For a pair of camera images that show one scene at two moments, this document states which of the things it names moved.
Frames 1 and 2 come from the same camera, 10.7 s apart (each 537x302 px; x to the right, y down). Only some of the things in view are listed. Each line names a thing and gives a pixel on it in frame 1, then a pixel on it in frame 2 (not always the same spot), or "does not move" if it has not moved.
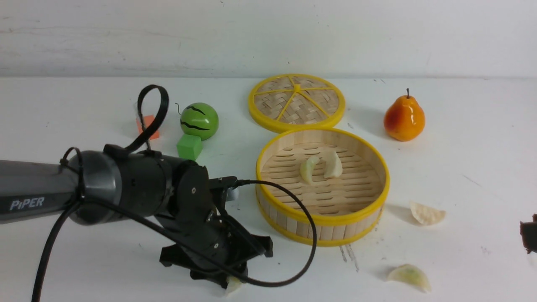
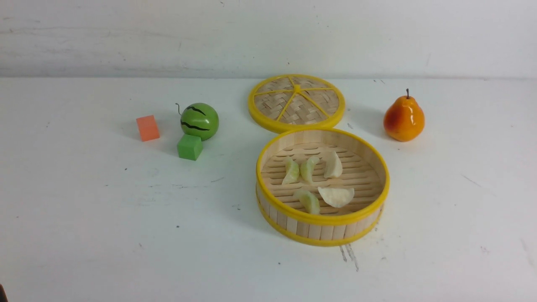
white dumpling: [334, 167] does not move
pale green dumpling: [411, 274] to [310, 202]
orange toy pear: [404, 120] does not move
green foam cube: [189, 147] does not move
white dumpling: [426, 216] to [337, 197]
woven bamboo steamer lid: [290, 102] does not move
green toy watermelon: [199, 118] does not move
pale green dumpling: [306, 168] does not move
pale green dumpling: [233, 283] to [292, 170]
